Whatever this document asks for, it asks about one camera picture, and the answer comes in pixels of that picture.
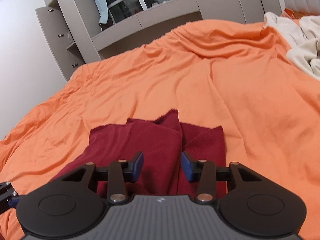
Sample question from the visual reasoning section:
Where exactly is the dark red garment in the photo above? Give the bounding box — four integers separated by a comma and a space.
56, 109, 226, 197

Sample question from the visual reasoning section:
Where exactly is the grey wall cabinet unit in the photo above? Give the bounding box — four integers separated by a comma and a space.
36, 0, 284, 80

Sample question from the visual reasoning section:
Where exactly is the cream white clothes pile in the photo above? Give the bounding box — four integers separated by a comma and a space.
264, 12, 319, 80

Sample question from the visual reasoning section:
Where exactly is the orange bed sheet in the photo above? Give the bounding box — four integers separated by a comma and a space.
1, 20, 319, 239

